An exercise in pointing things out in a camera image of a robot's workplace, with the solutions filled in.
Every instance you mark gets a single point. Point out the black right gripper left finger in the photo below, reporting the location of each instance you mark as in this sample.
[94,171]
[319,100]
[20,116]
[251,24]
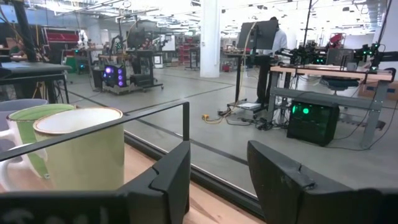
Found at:
[164,193]

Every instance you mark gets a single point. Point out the wooden shelf black metal frame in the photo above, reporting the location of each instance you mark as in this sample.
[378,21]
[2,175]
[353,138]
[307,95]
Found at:
[186,124]

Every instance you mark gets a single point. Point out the black robot workstation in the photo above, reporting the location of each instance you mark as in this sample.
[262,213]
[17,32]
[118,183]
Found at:
[138,56]

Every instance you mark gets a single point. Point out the white mug green inside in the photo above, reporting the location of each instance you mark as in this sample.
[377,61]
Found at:
[28,130]

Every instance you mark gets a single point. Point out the white building pillar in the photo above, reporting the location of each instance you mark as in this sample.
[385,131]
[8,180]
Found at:
[210,37]

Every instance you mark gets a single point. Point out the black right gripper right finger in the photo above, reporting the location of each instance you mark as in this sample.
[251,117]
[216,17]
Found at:
[286,193]

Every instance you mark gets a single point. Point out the brown cardboard box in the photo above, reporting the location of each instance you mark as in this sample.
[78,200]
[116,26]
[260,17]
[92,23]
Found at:
[390,90]

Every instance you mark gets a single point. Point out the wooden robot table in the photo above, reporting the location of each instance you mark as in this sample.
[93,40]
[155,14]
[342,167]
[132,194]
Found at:
[326,72]

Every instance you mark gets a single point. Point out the person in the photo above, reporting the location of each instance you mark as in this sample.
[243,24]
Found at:
[280,39]

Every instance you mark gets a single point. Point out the black computer purple lights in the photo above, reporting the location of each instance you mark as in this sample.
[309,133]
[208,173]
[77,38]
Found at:
[115,76]

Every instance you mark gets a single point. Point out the black computer green lights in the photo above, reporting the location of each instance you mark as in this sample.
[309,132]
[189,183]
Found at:
[312,123]

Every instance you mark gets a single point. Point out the blue grey mug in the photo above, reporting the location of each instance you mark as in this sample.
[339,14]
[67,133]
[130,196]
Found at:
[12,105]

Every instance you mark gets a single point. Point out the red storage shelf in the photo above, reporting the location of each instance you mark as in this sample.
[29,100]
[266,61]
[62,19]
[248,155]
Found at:
[62,36]

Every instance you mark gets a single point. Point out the black office chair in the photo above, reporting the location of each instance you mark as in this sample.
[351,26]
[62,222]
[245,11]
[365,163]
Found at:
[339,83]

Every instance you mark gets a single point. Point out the computer monitor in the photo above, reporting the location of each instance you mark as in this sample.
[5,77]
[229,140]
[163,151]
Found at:
[31,68]

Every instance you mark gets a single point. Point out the black vertical pole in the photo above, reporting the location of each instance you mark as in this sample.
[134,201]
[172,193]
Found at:
[25,31]

